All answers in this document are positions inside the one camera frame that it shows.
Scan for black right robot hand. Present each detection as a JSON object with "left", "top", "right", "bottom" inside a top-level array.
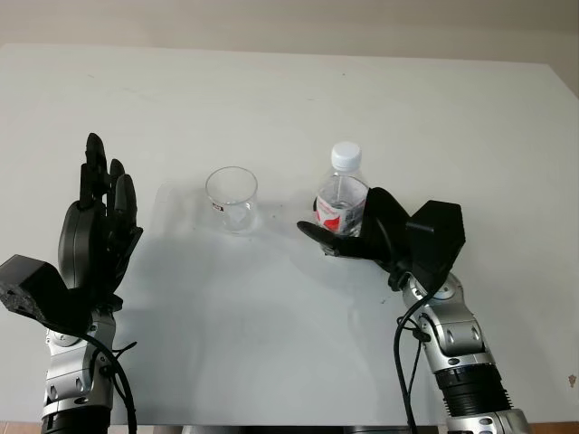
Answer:
[{"left": 296, "top": 185, "right": 418, "bottom": 278}]

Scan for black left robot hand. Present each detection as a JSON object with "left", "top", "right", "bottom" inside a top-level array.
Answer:
[{"left": 57, "top": 132, "right": 145, "bottom": 309}]

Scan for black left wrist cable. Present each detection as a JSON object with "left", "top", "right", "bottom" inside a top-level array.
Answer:
[{"left": 67, "top": 324, "right": 138, "bottom": 434}]

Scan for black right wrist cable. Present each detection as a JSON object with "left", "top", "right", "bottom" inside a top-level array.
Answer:
[{"left": 394, "top": 270, "right": 447, "bottom": 434}]

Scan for clear water bottle white cap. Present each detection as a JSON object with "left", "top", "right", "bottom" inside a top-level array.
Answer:
[{"left": 313, "top": 141, "right": 370, "bottom": 257}]

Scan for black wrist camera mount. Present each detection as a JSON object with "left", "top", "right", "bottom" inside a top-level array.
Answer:
[
  {"left": 404, "top": 199, "right": 467, "bottom": 287},
  {"left": 0, "top": 253, "right": 95, "bottom": 327}
]

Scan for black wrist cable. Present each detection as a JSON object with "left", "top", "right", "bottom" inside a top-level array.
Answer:
[
  {"left": 394, "top": 270, "right": 447, "bottom": 434},
  {"left": 67, "top": 324, "right": 138, "bottom": 434}
]

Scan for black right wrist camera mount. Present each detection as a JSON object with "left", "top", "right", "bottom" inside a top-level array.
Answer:
[{"left": 404, "top": 199, "right": 467, "bottom": 287}]

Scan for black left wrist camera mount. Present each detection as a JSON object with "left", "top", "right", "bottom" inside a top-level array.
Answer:
[{"left": 0, "top": 253, "right": 95, "bottom": 327}]

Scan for clear plastic cup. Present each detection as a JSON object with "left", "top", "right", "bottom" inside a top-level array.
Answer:
[{"left": 204, "top": 165, "right": 260, "bottom": 234}]

